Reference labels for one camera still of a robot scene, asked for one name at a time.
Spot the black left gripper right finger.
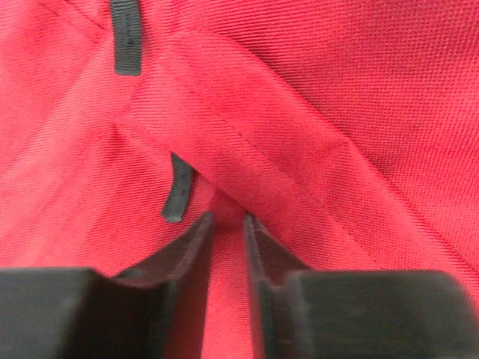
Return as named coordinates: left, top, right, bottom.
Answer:
left=244, top=215, right=478, bottom=358

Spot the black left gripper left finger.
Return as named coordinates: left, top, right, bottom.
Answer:
left=1, top=212, right=214, bottom=358

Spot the red student backpack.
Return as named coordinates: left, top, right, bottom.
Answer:
left=1, top=1, right=478, bottom=358

